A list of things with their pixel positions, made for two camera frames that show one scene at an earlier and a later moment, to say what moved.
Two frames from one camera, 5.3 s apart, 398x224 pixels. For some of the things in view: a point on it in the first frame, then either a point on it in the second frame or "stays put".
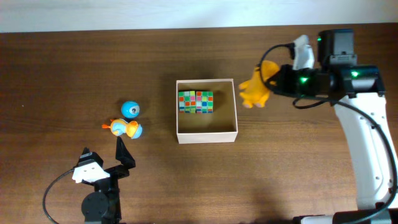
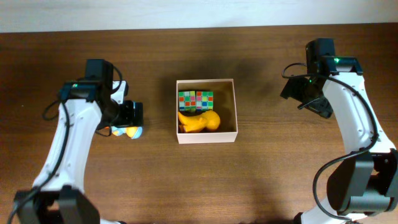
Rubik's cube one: (187, 102) stays put
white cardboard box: (219, 126) stays put
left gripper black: (122, 153) -> (130, 119)
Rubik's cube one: (204, 102) stays put
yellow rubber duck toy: (255, 91) -> (208, 120)
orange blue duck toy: (119, 127) stays put
